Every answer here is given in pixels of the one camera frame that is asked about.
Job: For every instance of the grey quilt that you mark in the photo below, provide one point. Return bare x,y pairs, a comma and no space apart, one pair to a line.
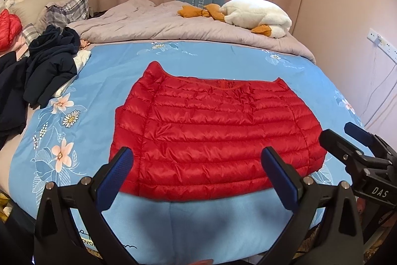
143,20

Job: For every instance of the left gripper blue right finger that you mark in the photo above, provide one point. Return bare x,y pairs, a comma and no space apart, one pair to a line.
283,177

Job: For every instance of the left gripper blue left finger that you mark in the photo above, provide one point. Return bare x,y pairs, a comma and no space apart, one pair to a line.
110,177

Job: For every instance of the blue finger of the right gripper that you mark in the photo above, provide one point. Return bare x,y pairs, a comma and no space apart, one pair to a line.
359,134

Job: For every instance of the dark navy clothes pile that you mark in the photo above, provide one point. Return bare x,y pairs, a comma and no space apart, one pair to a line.
32,81

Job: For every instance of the beige pillow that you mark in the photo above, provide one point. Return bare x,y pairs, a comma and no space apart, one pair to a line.
28,10

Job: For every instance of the folded red down jacket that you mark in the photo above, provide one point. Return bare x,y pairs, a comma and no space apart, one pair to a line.
10,28

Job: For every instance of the white plush goose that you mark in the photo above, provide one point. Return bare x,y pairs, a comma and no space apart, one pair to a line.
259,16

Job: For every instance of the plaid pillow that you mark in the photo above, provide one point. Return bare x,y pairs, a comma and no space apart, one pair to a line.
62,13

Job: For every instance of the white wall power strip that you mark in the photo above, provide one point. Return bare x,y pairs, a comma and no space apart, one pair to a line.
384,45

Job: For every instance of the red down jacket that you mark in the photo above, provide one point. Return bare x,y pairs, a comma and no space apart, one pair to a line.
201,139
10,28

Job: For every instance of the blue floral bed sheet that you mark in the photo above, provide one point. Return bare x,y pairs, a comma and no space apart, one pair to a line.
71,138

